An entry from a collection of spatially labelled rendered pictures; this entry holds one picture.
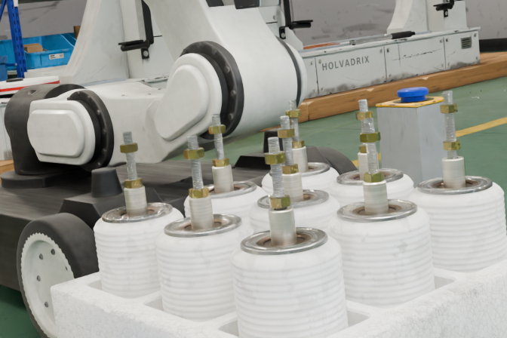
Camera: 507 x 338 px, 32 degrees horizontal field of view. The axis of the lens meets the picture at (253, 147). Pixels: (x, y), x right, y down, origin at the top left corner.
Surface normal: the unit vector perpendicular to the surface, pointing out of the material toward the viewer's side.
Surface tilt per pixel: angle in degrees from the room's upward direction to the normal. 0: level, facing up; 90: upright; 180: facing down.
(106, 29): 90
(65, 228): 24
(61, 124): 90
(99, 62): 90
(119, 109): 90
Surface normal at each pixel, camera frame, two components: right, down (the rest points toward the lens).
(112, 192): 0.48, -0.08
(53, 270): -0.73, 0.18
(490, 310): 0.64, 0.04
